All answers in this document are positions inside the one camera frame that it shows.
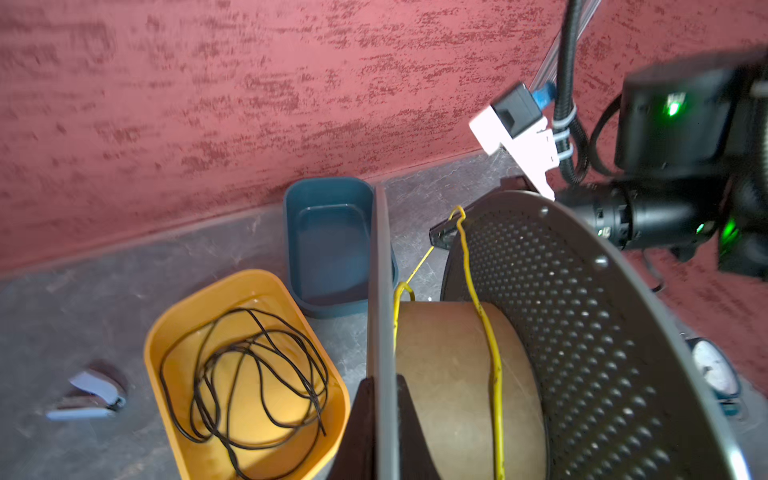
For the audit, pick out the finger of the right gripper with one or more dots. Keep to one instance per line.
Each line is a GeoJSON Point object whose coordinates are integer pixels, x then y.
{"type": "Point", "coordinates": [444, 233]}

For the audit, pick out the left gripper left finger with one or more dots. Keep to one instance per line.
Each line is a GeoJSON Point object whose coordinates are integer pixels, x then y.
{"type": "Point", "coordinates": [353, 460]}

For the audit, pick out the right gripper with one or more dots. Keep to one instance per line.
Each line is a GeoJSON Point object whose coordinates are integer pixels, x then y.
{"type": "Point", "coordinates": [638, 214]}

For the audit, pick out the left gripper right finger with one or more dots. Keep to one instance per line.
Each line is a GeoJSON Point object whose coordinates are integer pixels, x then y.
{"type": "Point", "coordinates": [416, 462]}

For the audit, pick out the black cable spool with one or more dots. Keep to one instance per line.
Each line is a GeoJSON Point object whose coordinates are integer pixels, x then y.
{"type": "Point", "coordinates": [542, 326]}

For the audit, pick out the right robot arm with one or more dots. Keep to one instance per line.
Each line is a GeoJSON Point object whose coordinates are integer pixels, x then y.
{"type": "Point", "coordinates": [690, 162]}

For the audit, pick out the teal plastic bin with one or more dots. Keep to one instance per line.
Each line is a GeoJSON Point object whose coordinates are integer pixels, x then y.
{"type": "Point", "coordinates": [328, 225]}

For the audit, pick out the yellow plastic bin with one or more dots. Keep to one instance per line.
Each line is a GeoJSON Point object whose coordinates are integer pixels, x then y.
{"type": "Point", "coordinates": [244, 386]}

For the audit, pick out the teal alarm clock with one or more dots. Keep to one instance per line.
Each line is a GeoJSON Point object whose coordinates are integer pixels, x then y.
{"type": "Point", "coordinates": [718, 373]}

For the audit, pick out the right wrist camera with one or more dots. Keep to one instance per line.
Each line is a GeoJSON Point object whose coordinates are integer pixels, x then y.
{"type": "Point", "coordinates": [515, 122]}

